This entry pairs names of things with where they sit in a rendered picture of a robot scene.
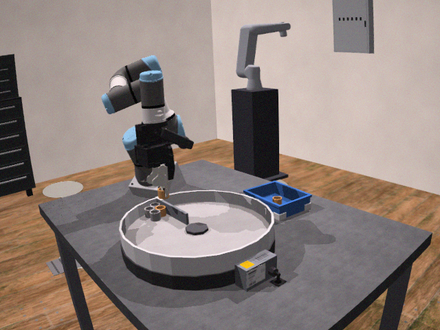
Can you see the blue open-top crate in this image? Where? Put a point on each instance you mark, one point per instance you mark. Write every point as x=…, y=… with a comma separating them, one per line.
x=293, y=200

